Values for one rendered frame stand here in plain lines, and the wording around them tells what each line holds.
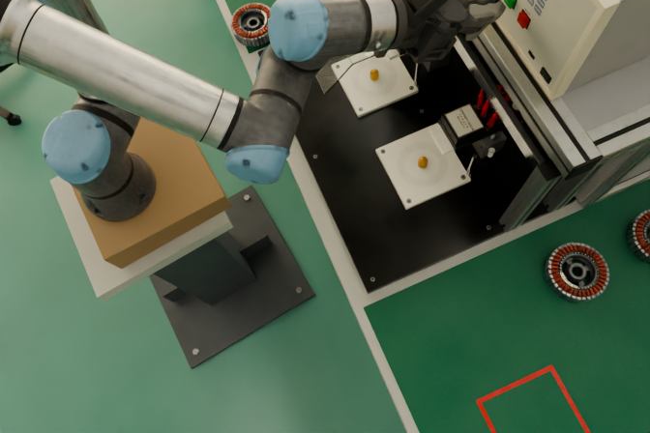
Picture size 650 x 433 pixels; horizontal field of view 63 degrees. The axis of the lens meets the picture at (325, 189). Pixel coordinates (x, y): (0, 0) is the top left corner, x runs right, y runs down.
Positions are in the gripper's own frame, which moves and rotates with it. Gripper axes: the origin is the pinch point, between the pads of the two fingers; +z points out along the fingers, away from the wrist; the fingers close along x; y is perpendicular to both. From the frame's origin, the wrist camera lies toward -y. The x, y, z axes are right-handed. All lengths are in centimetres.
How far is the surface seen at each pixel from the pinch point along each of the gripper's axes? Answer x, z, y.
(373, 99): -15.3, 5.0, 42.4
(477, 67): 0.8, 4.9, 13.7
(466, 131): 6.0, 8.0, 26.4
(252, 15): -51, -9, 51
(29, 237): -60, -73, 165
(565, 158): 23.4, 2.6, 7.6
